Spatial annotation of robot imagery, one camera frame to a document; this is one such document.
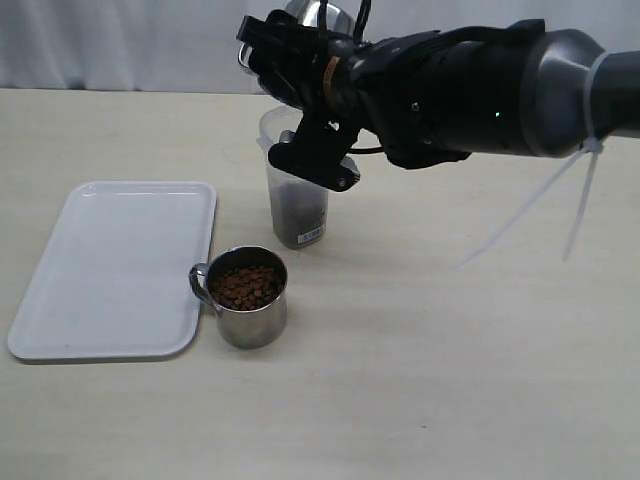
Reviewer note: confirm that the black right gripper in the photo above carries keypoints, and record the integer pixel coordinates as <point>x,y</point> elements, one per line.
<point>321,74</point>

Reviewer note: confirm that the steel mug with kibble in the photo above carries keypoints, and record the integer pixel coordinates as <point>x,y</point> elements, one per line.
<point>246,288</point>

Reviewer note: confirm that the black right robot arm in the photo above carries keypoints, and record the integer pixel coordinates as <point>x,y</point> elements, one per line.
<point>437,97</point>

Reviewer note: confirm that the clear plastic tall container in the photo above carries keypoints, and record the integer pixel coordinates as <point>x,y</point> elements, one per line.
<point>298,207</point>

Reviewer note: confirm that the white curtain backdrop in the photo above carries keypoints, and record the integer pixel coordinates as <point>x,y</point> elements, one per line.
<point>191,46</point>

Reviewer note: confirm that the white plastic tray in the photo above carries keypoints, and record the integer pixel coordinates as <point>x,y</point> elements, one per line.
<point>112,281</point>

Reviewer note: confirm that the white zip tie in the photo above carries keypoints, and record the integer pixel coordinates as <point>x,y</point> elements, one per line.
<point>520,211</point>
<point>592,146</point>

